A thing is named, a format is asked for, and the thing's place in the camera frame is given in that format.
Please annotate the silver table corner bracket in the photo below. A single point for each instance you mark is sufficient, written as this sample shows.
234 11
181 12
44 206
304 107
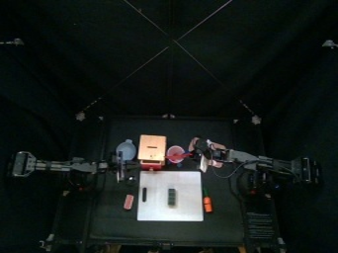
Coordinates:
281 245
47 242

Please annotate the dark green sushi roll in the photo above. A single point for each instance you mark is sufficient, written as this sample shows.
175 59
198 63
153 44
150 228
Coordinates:
173 197

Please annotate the silver frame clamp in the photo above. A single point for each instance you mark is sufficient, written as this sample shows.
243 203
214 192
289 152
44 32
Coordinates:
80 116
255 119
329 43
16 42

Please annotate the light blue bowl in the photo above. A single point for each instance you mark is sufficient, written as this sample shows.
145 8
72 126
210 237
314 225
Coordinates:
127 150

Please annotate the white text label sticker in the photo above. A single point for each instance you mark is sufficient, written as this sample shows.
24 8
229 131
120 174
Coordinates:
259 225

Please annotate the blue plastic utensil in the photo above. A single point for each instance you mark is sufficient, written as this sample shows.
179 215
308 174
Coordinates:
179 164

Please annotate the pink plastic cup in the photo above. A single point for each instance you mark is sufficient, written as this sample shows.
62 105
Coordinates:
173 154

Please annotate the red toy knife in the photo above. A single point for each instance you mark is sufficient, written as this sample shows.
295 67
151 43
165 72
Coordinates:
186 154

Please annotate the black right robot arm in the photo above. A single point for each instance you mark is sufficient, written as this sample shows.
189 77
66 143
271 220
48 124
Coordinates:
273 163

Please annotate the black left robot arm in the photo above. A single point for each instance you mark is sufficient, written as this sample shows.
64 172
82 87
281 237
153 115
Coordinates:
52 165

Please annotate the white cutting board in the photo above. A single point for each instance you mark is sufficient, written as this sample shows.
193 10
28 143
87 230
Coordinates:
187 197

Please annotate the orange toy carrot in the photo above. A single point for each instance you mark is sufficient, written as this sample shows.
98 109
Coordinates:
207 204

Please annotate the salmon nigiri sushi toy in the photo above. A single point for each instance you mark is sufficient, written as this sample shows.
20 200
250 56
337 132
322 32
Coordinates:
128 202

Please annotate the wooden box with red drawer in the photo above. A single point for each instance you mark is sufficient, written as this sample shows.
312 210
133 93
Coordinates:
153 148

